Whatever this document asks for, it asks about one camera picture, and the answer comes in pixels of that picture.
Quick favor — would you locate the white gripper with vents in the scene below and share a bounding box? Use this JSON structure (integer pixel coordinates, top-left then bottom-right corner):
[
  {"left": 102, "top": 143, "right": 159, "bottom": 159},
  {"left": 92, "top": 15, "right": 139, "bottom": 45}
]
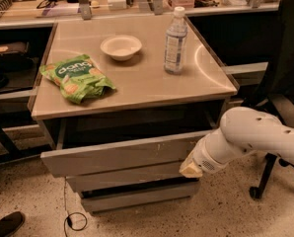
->
[{"left": 180, "top": 135, "right": 227, "bottom": 178}]

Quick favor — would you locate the grey wooden top drawer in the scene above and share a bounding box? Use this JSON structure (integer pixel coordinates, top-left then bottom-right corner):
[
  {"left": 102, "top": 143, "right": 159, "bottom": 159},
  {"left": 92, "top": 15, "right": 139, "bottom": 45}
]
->
[{"left": 40, "top": 130, "right": 209, "bottom": 177}]

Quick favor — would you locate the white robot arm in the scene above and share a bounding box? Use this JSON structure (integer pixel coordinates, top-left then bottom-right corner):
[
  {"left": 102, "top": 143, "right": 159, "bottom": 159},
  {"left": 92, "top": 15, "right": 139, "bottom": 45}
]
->
[{"left": 180, "top": 107, "right": 294, "bottom": 178}]

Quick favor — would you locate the grey cabinet with tan top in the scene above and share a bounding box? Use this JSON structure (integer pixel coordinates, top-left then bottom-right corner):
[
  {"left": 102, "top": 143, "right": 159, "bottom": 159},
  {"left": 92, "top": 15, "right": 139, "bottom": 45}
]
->
[{"left": 27, "top": 14, "right": 240, "bottom": 151}]

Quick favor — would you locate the grey middle drawer front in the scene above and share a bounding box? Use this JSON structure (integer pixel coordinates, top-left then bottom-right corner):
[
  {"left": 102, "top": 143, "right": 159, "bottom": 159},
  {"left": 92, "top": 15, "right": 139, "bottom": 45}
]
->
[{"left": 66, "top": 161, "right": 187, "bottom": 194}]

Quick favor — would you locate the grey bottom drawer front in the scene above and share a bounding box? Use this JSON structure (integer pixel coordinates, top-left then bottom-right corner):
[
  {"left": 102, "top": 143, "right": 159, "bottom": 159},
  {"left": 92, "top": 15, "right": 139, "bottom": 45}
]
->
[{"left": 82, "top": 177, "right": 199, "bottom": 214}]

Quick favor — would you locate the black office chair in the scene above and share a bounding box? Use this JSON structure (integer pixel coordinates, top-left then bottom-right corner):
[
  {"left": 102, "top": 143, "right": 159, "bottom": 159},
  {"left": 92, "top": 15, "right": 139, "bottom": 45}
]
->
[{"left": 240, "top": 0, "right": 294, "bottom": 200}]

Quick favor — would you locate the clear plastic water bottle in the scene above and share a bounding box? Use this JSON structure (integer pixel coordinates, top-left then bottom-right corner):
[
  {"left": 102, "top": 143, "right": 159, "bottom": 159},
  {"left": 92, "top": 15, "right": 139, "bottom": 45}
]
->
[{"left": 164, "top": 7, "right": 187, "bottom": 74}]

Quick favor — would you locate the white paper bowl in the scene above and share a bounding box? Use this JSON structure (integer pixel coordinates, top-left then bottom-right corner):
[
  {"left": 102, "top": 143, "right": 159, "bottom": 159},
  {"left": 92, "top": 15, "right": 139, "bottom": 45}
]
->
[{"left": 101, "top": 35, "right": 142, "bottom": 61}]

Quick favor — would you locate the green snack bag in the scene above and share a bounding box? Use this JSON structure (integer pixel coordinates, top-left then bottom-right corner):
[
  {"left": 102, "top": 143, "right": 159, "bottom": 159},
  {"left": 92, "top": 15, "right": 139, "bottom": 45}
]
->
[{"left": 39, "top": 54, "right": 115, "bottom": 104}]

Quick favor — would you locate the black shoe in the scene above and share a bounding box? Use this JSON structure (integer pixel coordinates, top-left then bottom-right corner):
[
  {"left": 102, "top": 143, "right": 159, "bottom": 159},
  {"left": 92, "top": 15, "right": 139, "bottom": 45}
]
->
[{"left": 0, "top": 211, "right": 25, "bottom": 237}]

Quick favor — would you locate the long back workbench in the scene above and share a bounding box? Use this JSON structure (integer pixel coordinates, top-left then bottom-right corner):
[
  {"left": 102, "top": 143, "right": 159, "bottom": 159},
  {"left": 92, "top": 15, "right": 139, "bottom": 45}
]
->
[{"left": 0, "top": 0, "right": 279, "bottom": 29}]

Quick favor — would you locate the black cable on floor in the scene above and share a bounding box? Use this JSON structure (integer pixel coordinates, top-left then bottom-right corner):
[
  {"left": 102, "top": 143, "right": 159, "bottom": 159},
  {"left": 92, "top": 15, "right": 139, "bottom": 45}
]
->
[{"left": 63, "top": 178, "right": 89, "bottom": 237}]

